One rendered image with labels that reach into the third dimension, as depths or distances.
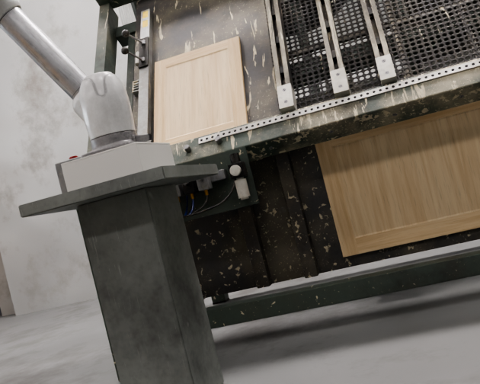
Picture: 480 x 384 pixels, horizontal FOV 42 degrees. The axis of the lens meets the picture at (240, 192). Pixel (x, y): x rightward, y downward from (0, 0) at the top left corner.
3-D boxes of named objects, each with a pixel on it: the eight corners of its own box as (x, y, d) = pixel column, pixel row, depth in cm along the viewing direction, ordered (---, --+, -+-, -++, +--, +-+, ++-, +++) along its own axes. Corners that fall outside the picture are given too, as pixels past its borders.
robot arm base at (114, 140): (140, 142, 200) (136, 125, 200) (80, 159, 206) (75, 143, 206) (162, 142, 218) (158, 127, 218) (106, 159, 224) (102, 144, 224)
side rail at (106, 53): (97, 180, 292) (84, 168, 283) (109, 20, 353) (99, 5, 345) (109, 177, 290) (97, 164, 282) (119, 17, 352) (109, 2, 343)
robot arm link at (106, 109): (86, 139, 203) (69, 72, 203) (92, 145, 221) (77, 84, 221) (136, 127, 205) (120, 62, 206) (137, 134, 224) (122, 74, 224)
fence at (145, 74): (140, 160, 281) (136, 155, 278) (144, 17, 334) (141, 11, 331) (151, 157, 280) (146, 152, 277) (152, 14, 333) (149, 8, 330)
